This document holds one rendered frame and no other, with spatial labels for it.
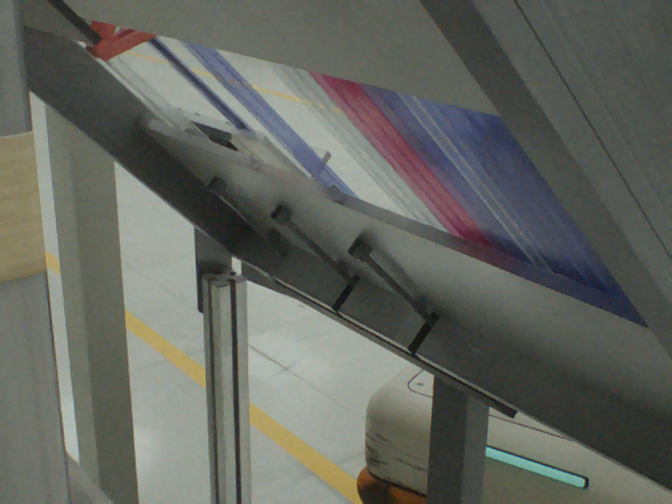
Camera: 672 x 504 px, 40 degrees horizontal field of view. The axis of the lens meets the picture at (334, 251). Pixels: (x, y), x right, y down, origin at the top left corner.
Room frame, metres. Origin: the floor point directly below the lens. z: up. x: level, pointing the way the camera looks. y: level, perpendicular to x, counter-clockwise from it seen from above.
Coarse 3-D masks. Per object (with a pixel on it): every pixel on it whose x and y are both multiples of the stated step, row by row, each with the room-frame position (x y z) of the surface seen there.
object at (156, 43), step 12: (156, 48) 1.06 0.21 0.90; (168, 48) 1.07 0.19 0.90; (168, 60) 1.07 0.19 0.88; (180, 60) 1.08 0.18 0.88; (180, 72) 1.08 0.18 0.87; (192, 72) 1.09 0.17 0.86; (192, 84) 1.10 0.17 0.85; (204, 84) 1.10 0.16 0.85; (204, 96) 1.11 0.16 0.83; (216, 96) 1.11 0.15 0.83; (216, 108) 1.12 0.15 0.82; (228, 108) 1.12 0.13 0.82; (240, 120) 1.14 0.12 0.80
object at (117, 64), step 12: (108, 60) 0.79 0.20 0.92; (120, 60) 0.80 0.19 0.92; (120, 72) 0.80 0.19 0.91; (132, 72) 0.81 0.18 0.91; (132, 84) 0.81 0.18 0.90; (144, 84) 0.81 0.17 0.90; (144, 96) 0.82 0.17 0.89; (156, 96) 0.82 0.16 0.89; (156, 108) 0.83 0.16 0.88; (168, 108) 0.83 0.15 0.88; (168, 120) 0.84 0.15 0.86; (180, 120) 0.84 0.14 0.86; (192, 132) 0.84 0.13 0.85
